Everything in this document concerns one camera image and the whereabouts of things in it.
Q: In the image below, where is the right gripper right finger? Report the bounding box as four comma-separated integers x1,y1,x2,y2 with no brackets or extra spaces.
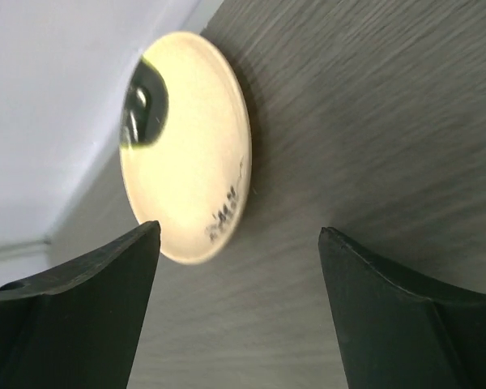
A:
318,228,486,388

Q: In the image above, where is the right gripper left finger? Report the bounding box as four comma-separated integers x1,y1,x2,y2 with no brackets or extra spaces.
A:
0,221,160,388

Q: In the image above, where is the cream round plate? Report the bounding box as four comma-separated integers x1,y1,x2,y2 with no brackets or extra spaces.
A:
119,31,252,265

